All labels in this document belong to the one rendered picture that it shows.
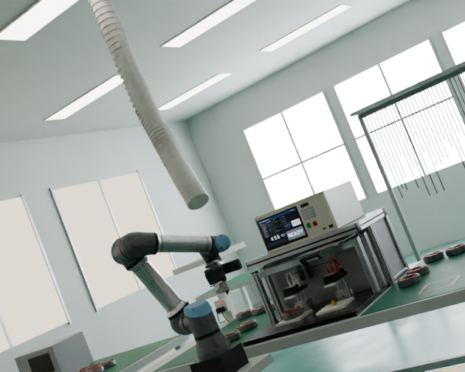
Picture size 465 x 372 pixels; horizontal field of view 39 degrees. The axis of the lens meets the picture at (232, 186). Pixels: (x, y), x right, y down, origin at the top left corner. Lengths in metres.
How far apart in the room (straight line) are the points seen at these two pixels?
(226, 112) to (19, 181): 3.93
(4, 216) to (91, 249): 1.30
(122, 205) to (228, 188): 2.29
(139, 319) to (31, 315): 1.70
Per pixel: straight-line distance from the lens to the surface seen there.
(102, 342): 8.55
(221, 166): 11.07
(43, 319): 8.05
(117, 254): 2.93
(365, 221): 3.39
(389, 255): 3.55
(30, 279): 8.07
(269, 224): 3.51
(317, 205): 3.36
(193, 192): 4.49
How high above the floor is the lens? 1.31
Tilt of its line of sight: 3 degrees up
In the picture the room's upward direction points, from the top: 22 degrees counter-clockwise
